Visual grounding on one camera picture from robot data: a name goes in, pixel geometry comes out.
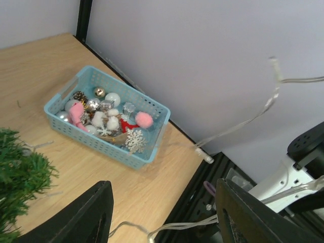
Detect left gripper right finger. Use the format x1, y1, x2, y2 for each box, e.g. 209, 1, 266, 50
215, 179, 323, 242

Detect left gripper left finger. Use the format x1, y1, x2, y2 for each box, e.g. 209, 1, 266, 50
15, 181, 113, 242

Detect clear string lights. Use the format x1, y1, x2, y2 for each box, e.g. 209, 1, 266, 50
19, 55, 323, 233

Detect small green christmas tree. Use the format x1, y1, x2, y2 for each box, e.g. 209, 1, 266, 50
1, 128, 58, 242

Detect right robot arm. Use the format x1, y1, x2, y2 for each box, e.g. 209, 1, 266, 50
249, 123, 323, 213

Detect white snowflake ornament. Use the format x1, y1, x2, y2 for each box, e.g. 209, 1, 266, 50
125, 129, 147, 154

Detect red reindeer ornament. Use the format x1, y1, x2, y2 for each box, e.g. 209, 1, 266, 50
119, 118, 139, 133

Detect white cotton boll ornament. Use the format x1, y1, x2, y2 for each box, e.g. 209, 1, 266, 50
91, 108, 120, 131

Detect pink fluffy ornament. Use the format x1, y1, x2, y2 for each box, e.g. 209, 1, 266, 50
69, 102, 89, 133

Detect light blue plastic basket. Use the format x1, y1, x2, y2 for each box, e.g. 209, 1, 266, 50
44, 66, 171, 169

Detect pink pompom ornament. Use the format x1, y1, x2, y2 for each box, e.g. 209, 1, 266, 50
135, 111, 153, 129

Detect clear crystal ornament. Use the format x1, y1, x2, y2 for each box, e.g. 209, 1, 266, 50
121, 102, 136, 122

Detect silver faceted ball ornament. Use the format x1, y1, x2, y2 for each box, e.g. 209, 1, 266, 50
85, 98, 101, 113

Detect silver gift box ornament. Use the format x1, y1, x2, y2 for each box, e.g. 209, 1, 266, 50
99, 100, 114, 110

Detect white ball ornament left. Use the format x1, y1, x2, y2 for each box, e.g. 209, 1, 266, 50
64, 99, 79, 112

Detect frosted pine cone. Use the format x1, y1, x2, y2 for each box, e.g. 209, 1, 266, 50
71, 91, 88, 103

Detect white matte ball ornament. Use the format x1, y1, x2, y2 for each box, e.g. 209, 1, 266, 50
105, 92, 121, 107

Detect gold bell ornament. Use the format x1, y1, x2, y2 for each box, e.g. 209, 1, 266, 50
93, 87, 106, 98

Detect black aluminium frame rail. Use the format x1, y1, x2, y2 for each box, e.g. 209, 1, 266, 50
155, 152, 256, 243

